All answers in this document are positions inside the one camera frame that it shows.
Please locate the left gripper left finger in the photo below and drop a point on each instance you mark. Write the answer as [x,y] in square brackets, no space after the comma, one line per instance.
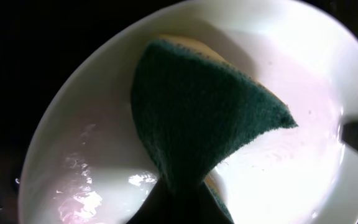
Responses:
[160,207]

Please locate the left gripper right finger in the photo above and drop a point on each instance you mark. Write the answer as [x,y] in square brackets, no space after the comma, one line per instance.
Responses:
[210,211]

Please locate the light blue plate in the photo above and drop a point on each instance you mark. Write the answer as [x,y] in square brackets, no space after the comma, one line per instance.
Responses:
[85,163]

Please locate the green yellow sponge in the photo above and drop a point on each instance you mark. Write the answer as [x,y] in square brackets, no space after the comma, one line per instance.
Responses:
[192,109]

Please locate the black round tray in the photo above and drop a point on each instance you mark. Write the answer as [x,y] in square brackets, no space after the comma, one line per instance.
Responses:
[41,44]

